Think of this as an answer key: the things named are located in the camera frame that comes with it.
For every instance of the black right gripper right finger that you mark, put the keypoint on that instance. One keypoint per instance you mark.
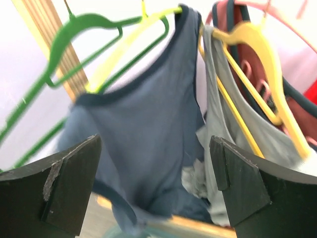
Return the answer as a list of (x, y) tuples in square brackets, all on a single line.
[(263, 199)]

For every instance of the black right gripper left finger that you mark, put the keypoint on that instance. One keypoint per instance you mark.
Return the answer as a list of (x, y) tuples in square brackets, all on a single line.
[(49, 197)]

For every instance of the navy blue tank top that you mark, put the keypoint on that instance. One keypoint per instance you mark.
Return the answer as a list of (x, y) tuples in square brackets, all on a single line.
[(148, 132)]

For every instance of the lime green hanger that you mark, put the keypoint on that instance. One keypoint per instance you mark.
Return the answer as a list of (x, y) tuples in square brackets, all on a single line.
[(99, 81)]

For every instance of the grey tank top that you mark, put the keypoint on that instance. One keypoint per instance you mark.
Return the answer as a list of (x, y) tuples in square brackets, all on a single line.
[(199, 179)]

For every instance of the red tank top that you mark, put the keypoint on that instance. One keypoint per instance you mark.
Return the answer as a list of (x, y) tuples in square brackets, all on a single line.
[(311, 93)]

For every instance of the yellow hanger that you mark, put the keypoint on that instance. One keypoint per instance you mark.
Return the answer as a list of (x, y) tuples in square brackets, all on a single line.
[(269, 92)]

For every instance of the maroon tank top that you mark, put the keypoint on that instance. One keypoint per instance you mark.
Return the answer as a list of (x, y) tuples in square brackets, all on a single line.
[(225, 15)]

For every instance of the pink hanger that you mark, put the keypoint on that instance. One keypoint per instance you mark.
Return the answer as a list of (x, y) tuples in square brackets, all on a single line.
[(291, 28)]

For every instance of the teal plastic bin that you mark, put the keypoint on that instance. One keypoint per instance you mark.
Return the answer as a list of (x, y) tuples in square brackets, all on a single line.
[(116, 232)]

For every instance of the wooden clothes rack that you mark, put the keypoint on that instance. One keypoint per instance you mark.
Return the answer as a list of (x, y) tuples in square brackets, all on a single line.
[(54, 39)]

